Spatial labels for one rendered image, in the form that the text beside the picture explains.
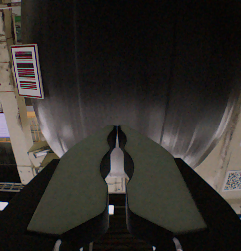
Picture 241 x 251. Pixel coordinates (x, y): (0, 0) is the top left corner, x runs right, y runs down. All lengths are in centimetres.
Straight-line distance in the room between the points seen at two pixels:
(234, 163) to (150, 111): 41
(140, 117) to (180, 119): 5
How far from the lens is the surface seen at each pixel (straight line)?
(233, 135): 54
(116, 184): 88
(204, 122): 25
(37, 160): 105
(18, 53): 24
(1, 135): 444
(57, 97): 22
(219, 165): 58
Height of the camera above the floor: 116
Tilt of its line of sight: 23 degrees up
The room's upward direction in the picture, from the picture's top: 180 degrees counter-clockwise
